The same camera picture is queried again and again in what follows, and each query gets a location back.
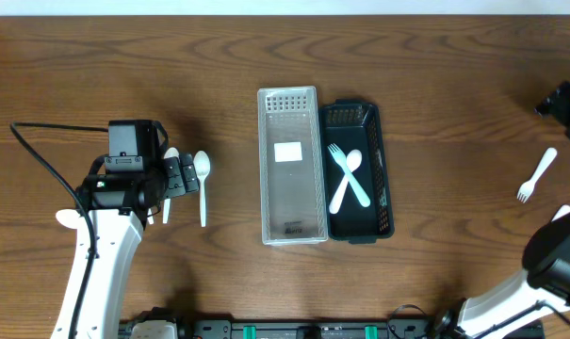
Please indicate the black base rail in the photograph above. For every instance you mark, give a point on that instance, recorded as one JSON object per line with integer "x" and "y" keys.
{"x": 162, "y": 323}

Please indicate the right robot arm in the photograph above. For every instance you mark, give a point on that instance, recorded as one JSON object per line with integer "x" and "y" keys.
{"x": 542, "y": 286}

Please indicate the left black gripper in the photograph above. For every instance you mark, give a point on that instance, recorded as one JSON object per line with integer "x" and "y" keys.
{"x": 175, "y": 184}

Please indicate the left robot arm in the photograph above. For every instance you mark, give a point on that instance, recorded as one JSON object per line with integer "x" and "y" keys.
{"x": 114, "y": 204}

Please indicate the black plastic basket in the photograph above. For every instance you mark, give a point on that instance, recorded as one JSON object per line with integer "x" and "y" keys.
{"x": 354, "y": 124}

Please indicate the white plastic fork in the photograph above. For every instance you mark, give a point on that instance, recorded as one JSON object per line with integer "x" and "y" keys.
{"x": 563, "y": 210}
{"x": 341, "y": 160}
{"x": 526, "y": 189}

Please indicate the clear plastic basket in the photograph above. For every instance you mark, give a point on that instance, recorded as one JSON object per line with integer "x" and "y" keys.
{"x": 292, "y": 184}

